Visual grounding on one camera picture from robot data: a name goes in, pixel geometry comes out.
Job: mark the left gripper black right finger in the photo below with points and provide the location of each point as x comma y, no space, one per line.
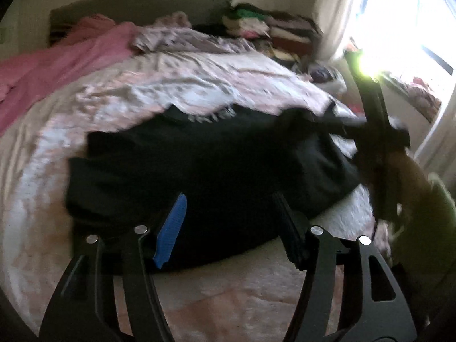
349,292

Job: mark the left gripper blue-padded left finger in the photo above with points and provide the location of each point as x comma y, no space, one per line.
83,308

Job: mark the black sweater with orange cuffs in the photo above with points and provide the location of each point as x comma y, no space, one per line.
230,165

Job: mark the white bag with clothes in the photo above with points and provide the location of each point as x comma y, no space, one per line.
327,78

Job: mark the stack of folded clothes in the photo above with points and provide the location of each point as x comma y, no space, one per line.
295,34

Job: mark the person's right hand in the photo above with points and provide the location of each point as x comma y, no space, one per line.
410,185

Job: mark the white curtain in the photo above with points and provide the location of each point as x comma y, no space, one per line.
334,18

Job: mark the dark green headboard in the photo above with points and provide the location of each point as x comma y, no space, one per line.
140,12

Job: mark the lilac crumpled garment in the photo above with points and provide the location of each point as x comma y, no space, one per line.
174,33

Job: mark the pink duvet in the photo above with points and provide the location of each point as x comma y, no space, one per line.
93,43

